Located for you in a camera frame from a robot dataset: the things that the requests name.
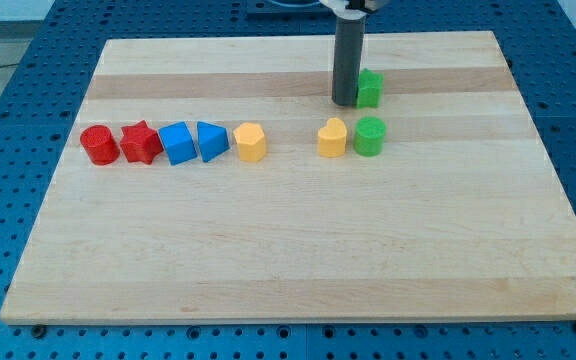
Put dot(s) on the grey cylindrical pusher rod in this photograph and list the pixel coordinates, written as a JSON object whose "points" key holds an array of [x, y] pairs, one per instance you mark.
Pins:
{"points": [[348, 45]]}

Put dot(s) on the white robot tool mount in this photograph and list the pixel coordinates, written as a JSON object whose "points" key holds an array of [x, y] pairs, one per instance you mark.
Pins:
{"points": [[354, 9]]}

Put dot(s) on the green star block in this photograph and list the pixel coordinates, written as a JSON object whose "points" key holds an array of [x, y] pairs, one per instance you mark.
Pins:
{"points": [[370, 89]]}

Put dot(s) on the green cylinder block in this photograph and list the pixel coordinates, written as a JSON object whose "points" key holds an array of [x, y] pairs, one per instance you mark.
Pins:
{"points": [[369, 136]]}

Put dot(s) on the yellow heart block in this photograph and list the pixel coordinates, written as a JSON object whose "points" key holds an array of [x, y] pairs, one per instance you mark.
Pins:
{"points": [[332, 138]]}

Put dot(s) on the yellow hexagon block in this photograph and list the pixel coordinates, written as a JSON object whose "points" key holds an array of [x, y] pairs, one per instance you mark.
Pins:
{"points": [[251, 142]]}

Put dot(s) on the blue triangle block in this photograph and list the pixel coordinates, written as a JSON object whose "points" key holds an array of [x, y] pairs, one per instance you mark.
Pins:
{"points": [[212, 140]]}

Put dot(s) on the blue cube block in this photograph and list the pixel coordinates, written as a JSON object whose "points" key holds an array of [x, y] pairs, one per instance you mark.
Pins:
{"points": [[178, 143]]}

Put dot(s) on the light wooden board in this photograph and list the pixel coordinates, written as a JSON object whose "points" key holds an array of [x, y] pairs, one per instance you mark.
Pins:
{"points": [[461, 218]]}

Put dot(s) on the red star block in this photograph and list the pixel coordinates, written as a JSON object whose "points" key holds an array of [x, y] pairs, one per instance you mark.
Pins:
{"points": [[140, 143]]}

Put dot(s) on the red cylinder block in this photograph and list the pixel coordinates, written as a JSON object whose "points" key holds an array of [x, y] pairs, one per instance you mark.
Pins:
{"points": [[100, 145]]}

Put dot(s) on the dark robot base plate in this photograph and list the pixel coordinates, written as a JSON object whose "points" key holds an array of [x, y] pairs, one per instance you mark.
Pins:
{"points": [[284, 8]]}

